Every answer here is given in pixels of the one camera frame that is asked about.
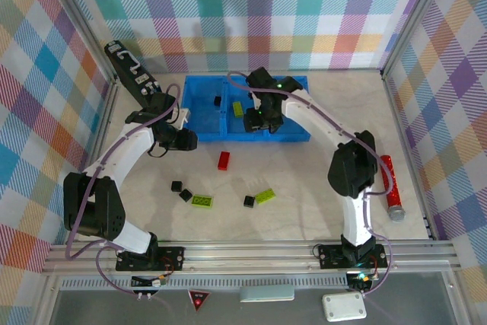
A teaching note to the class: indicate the blue three-compartment plastic bin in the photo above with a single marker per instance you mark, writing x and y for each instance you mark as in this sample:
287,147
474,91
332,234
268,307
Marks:
198,115

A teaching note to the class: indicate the small black lego brick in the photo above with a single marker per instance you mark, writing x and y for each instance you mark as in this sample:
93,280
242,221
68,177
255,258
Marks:
217,101
249,201
176,186
186,195

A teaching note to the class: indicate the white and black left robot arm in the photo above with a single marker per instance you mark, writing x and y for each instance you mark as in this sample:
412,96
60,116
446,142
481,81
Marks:
114,157

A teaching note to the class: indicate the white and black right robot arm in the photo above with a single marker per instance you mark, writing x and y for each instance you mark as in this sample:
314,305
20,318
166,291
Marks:
355,218

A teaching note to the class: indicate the red lego brick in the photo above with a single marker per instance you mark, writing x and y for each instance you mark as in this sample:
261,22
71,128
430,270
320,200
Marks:
224,160

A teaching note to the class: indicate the upturned lime green lego brick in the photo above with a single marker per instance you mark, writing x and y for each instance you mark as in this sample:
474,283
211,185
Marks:
202,201

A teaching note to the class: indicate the red glitter tube silver cap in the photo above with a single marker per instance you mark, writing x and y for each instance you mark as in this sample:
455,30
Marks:
392,192

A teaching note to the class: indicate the small circuit board green light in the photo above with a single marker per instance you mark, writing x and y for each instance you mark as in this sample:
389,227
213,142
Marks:
359,278

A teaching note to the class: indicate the red and black triangle sticker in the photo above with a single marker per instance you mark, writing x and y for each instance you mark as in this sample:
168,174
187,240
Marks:
198,298

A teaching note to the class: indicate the white plastic box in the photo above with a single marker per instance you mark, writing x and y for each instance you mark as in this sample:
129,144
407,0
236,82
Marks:
344,306

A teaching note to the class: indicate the dark grey metal panel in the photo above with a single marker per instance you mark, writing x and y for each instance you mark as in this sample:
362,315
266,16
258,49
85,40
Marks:
411,302

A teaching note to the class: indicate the aluminium side rail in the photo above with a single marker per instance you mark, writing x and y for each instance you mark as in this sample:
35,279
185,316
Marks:
106,112
409,157

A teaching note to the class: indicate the aluminium corner post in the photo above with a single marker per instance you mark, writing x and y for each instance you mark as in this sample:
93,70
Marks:
84,20
415,16

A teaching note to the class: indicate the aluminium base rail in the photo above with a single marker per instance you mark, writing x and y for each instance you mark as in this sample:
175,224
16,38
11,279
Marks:
247,254

